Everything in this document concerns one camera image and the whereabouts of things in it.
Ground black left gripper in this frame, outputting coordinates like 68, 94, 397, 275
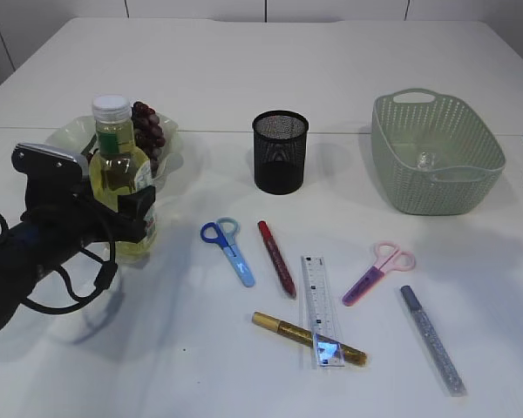
10, 143, 156, 253

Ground yellow oil bottle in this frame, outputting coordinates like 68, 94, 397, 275
88, 93, 159, 266

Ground purple grape bunch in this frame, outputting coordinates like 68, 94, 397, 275
132, 101, 166, 177

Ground pink scissors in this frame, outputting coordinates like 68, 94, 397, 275
342, 241, 416, 307

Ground clear bubble plastic sheet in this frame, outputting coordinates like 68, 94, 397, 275
415, 151, 439, 172

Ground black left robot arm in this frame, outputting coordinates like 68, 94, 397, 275
0, 143, 155, 330

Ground translucent green wavy plate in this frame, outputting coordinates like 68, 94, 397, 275
44, 113, 184, 192

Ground red glitter pen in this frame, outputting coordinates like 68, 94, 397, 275
257, 220, 296, 299

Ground black mesh pen holder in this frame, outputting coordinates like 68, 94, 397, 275
252, 110, 309, 195

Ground clear plastic ruler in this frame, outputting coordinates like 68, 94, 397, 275
301, 255, 345, 367

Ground gold glitter pen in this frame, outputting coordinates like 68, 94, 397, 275
252, 312, 368, 367

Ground green plastic basket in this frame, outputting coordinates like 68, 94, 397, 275
371, 88, 506, 216

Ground silver glitter pen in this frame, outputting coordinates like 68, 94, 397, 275
400, 285, 467, 397

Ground blue scissors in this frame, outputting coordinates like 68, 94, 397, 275
200, 217, 255, 287

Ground black cable loop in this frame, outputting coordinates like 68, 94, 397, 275
0, 191, 119, 316

